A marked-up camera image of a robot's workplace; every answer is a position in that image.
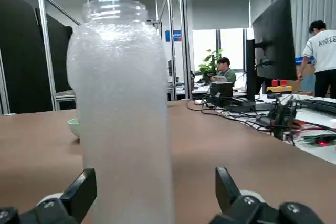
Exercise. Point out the cardboard box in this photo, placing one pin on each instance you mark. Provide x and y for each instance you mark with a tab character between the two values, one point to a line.
307	79

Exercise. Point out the aluminium frame cage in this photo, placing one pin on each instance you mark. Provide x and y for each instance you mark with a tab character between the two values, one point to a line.
42	37

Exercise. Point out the aluminium profile post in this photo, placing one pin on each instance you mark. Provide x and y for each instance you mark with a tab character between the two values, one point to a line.
185	37

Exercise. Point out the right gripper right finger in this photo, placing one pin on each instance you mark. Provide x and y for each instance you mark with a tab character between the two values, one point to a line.
228	190

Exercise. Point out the yellow emergency stop box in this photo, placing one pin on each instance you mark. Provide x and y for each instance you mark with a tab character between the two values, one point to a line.
278	87

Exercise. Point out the black power supply box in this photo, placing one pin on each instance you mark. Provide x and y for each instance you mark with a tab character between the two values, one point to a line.
221	90

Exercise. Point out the grey curtain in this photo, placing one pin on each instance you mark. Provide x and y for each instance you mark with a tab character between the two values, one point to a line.
315	3

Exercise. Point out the black panel screen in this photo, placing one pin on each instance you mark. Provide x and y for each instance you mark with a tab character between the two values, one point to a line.
21	56

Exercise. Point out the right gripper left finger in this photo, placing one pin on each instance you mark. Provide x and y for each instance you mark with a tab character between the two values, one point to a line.
78	190

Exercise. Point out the transparent plastic bottle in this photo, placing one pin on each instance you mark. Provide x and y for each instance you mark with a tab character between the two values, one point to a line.
123	116

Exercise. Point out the small pale green bowl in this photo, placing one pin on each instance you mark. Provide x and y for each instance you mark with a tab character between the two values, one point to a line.
74	127

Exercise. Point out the black computer monitor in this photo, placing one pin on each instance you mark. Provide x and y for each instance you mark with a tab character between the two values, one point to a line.
275	45

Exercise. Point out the green potted plant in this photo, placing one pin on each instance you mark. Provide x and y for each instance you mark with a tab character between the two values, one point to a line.
210	61

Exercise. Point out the blue wall sign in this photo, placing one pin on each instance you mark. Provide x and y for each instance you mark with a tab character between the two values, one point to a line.
173	35

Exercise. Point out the black keyboard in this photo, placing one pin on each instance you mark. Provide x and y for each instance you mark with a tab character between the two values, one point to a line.
320	104

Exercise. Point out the person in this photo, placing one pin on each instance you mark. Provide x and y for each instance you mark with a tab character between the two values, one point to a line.
227	73
323	56

